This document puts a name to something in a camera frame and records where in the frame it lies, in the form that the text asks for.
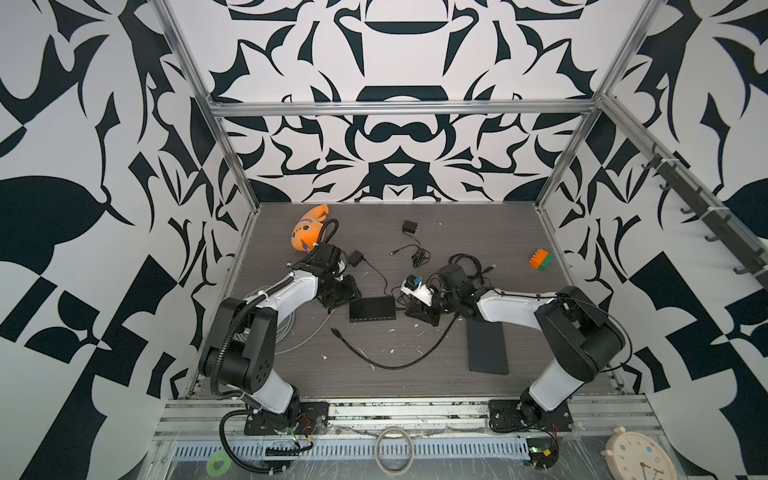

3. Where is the black network switch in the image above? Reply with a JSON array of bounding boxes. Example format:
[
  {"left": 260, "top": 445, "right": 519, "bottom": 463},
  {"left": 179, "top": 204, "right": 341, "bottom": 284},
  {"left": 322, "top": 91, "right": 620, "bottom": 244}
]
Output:
[{"left": 349, "top": 296, "right": 397, "bottom": 323}]

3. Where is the grey ethernet cable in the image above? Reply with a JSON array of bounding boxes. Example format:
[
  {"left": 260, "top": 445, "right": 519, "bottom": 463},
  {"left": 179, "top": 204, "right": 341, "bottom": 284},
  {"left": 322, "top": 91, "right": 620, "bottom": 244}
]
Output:
[{"left": 275, "top": 305, "right": 337, "bottom": 355}]

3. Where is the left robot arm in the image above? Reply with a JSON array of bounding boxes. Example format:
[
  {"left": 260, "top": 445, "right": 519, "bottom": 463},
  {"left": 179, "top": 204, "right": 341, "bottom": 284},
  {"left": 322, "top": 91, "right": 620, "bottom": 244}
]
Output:
[{"left": 198, "top": 243, "right": 360, "bottom": 417}]

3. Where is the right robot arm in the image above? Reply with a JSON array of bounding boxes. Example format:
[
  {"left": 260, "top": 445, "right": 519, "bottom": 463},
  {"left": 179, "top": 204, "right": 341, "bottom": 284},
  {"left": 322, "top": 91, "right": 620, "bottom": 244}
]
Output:
[{"left": 400, "top": 263, "right": 627, "bottom": 415}]

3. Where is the orange plush toy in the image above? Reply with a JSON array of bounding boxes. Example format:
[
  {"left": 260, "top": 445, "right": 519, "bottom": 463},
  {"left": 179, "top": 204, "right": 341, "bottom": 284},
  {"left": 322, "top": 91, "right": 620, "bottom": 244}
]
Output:
[{"left": 290, "top": 204, "right": 329, "bottom": 253}]

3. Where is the black flat rectangular box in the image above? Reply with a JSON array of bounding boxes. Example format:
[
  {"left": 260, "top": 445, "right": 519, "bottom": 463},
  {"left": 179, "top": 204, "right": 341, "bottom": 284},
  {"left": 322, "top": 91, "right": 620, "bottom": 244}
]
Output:
[{"left": 467, "top": 320, "right": 509, "bottom": 375}]

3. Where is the orange and green toy brick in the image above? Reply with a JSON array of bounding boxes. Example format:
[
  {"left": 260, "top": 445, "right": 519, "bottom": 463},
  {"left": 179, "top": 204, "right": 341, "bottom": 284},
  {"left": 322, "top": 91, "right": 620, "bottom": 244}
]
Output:
[{"left": 528, "top": 248, "right": 554, "bottom": 271}]

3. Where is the green tape roll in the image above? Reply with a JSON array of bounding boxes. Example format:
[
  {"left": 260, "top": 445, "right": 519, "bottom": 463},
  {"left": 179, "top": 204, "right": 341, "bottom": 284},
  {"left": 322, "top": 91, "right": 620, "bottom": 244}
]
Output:
[{"left": 206, "top": 449, "right": 233, "bottom": 478}]

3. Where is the white analog clock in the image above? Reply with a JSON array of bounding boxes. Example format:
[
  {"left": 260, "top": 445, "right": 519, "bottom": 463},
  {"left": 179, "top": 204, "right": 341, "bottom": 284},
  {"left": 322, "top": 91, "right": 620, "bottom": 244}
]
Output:
[{"left": 601, "top": 426, "right": 678, "bottom": 480}]

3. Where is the coiled black ethernet cable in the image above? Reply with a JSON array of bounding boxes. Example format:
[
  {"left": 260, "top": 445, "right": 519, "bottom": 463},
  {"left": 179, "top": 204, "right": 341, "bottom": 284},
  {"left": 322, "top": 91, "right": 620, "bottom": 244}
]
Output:
[{"left": 448, "top": 252, "right": 497, "bottom": 283}]

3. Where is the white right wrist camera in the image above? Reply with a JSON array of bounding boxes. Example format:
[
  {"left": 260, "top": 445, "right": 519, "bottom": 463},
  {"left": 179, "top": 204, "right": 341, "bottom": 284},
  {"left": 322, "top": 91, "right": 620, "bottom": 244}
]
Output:
[{"left": 400, "top": 275, "right": 433, "bottom": 306}]

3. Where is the loose black cable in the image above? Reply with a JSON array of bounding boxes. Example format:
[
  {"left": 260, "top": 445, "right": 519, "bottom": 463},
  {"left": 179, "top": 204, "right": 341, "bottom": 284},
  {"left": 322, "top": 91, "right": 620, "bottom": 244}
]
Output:
[{"left": 331, "top": 311, "right": 460, "bottom": 371}]

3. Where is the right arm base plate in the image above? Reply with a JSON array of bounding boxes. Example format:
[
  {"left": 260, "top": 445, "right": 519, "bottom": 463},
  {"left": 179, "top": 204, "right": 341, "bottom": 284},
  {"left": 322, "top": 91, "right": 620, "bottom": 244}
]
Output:
[{"left": 488, "top": 399, "right": 573, "bottom": 433}]

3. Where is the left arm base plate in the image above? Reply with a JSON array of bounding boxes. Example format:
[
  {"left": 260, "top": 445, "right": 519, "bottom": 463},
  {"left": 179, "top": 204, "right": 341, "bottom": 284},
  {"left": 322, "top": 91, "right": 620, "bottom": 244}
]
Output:
[{"left": 244, "top": 401, "right": 330, "bottom": 436}]

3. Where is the beige cable ring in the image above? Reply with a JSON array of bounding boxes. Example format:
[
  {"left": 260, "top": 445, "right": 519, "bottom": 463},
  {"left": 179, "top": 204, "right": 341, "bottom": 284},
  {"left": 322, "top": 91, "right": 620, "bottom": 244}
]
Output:
[{"left": 374, "top": 425, "right": 416, "bottom": 476}]

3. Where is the black wall hook rail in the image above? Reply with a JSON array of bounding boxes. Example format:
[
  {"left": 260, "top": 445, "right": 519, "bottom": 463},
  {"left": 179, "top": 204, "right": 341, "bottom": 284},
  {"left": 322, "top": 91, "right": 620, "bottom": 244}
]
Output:
[{"left": 640, "top": 143, "right": 767, "bottom": 289}]

